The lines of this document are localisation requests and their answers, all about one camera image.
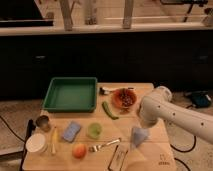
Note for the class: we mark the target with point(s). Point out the blue sponge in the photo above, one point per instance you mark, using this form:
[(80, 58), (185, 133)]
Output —
[(71, 131)]

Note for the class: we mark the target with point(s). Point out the orange bowl with beans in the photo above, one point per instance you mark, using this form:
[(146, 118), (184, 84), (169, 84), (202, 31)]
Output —
[(123, 98)]

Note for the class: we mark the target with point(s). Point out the silver fork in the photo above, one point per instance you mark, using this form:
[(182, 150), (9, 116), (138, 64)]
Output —
[(96, 148)]

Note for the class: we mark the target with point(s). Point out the orange peach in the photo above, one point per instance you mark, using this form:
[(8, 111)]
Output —
[(79, 151)]

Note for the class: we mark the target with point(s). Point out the yellow banana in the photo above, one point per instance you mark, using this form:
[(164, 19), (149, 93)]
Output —
[(54, 141)]

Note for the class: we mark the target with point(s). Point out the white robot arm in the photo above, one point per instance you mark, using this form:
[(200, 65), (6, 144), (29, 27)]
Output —
[(157, 104)]

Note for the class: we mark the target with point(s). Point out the small green cup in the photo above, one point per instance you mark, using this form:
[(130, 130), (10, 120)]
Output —
[(94, 130)]

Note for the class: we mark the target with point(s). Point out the light blue towel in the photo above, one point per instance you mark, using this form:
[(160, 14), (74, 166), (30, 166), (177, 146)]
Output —
[(138, 136)]

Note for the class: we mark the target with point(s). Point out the small metal cup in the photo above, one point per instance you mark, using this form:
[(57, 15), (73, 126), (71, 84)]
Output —
[(43, 123)]

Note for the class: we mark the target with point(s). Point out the blue black device on floor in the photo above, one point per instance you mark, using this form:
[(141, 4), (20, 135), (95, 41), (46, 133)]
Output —
[(199, 99)]

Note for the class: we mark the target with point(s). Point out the green plastic tray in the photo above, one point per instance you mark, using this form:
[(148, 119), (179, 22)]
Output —
[(71, 94)]

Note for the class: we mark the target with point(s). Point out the white round container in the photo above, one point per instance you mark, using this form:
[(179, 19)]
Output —
[(36, 143)]

